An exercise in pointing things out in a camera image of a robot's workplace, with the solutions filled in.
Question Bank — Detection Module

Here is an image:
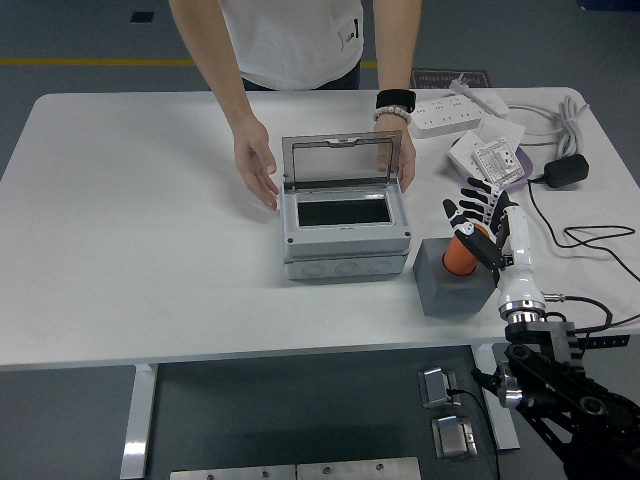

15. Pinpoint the white power cable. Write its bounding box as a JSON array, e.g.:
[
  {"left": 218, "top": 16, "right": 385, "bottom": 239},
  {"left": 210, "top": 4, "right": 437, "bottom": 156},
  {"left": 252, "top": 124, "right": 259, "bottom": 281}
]
[{"left": 505, "top": 94, "right": 593, "bottom": 158}]

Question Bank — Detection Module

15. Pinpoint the person's left hand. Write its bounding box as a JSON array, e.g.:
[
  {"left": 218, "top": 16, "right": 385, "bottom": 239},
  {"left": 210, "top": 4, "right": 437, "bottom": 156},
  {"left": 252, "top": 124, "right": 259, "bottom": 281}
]
[{"left": 373, "top": 115, "right": 418, "bottom": 195}]

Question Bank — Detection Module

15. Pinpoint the transparent smoky box lid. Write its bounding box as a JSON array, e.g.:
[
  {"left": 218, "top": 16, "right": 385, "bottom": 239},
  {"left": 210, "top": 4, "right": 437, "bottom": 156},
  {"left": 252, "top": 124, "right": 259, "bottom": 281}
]
[{"left": 281, "top": 130, "right": 404, "bottom": 191}]

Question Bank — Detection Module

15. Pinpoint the person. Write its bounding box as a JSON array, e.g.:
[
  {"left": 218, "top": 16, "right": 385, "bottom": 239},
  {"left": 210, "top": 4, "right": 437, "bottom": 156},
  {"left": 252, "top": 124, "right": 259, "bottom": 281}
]
[{"left": 219, "top": 0, "right": 365, "bottom": 92}]

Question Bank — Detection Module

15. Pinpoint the dark floor sign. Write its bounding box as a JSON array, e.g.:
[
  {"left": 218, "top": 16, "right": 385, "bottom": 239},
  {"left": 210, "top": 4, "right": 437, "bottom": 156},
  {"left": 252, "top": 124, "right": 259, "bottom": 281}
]
[{"left": 410, "top": 68, "right": 493, "bottom": 92}]

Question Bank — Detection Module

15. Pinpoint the grey block battery holder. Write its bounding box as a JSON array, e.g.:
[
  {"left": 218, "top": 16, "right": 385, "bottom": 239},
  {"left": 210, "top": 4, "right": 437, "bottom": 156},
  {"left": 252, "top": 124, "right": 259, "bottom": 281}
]
[{"left": 412, "top": 237, "right": 502, "bottom": 318}]

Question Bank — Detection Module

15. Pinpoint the white bead bracelet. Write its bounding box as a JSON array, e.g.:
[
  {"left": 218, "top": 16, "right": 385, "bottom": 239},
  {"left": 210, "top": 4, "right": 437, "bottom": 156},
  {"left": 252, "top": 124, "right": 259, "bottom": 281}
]
[{"left": 371, "top": 104, "right": 413, "bottom": 127}]

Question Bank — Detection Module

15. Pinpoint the black power adapter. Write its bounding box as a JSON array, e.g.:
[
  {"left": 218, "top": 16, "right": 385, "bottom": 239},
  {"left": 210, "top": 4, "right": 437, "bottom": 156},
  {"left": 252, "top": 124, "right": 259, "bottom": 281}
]
[{"left": 543, "top": 153, "right": 591, "bottom": 190}]

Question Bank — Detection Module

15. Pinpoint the white table leg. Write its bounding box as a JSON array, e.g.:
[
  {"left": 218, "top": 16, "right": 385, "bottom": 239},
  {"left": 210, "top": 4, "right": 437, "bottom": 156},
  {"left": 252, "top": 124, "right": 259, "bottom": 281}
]
[
  {"left": 119, "top": 363, "right": 159, "bottom": 480},
  {"left": 471, "top": 343, "right": 522, "bottom": 451}
]

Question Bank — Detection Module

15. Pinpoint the white paper packet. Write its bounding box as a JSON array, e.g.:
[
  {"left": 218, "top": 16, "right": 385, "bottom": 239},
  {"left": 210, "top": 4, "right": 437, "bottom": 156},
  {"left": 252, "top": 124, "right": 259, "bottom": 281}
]
[{"left": 474, "top": 119, "right": 528, "bottom": 152}]

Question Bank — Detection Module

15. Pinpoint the grey plastic junction box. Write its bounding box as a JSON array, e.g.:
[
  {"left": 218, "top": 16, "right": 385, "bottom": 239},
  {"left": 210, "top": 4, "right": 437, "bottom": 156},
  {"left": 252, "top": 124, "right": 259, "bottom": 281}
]
[{"left": 279, "top": 179, "right": 413, "bottom": 284}]

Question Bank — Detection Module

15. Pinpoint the thin black cord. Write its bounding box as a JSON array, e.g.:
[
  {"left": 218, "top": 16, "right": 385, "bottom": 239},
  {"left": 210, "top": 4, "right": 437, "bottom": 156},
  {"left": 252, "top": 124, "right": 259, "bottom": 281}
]
[{"left": 526, "top": 174, "right": 640, "bottom": 287}]

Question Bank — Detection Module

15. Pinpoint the black floor cable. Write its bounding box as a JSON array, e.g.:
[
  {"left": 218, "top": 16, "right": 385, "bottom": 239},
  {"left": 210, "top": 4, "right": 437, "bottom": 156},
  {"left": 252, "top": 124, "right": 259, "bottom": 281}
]
[{"left": 446, "top": 388, "right": 502, "bottom": 480}]

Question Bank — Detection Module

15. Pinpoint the person's right hand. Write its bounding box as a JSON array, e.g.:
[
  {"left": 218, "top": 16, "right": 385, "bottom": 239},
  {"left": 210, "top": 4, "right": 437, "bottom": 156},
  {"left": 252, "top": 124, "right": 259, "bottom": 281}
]
[{"left": 232, "top": 118, "right": 280, "bottom": 211}]

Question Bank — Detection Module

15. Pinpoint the purple tray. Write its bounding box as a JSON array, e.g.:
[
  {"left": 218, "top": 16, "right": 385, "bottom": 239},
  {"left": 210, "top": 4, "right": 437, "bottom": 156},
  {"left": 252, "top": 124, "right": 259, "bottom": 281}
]
[{"left": 452, "top": 144, "right": 536, "bottom": 193}]

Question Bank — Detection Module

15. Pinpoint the small white box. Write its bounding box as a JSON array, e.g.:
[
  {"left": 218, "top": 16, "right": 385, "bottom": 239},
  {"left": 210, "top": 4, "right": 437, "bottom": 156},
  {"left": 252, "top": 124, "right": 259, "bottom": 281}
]
[{"left": 446, "top": 130, "right": 489, "bottom": 174}]

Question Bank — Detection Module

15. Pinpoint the black smart watch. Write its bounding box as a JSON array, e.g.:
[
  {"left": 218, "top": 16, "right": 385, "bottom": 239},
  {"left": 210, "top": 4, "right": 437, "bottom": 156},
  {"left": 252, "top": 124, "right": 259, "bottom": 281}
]
[{"left": 375, "top": 88, "right": 417, "bottom": 115}]

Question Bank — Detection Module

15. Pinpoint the white power strip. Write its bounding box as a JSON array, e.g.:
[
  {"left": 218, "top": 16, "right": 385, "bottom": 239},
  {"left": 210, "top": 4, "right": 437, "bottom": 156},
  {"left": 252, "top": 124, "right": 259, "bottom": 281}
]
[{"left": 409, "top": 94, "right": 486, "bottom": 140}]

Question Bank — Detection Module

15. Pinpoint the metal base plate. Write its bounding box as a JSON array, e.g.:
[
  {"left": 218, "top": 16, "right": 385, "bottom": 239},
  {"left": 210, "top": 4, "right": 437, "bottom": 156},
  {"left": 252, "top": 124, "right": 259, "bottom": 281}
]
[
  {"left": 296, "top": 456, "right": 423, "bottom": 480},
  {"left": 169, "top": 464, "right": 298, "bottom": 480}
]

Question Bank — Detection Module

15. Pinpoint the white power plug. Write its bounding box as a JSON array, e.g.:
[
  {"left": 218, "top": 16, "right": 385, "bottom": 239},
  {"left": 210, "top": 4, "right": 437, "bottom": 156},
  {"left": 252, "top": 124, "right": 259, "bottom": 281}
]
[{"left": 449, "top": 74, "right": 510, "bottom": 116}]

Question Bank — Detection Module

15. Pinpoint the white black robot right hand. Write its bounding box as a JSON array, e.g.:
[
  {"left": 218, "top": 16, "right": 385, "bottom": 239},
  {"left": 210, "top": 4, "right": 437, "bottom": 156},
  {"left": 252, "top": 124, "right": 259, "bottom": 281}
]
[{"left": 442, "top": 176, "right": 547, "bottom": 308}]

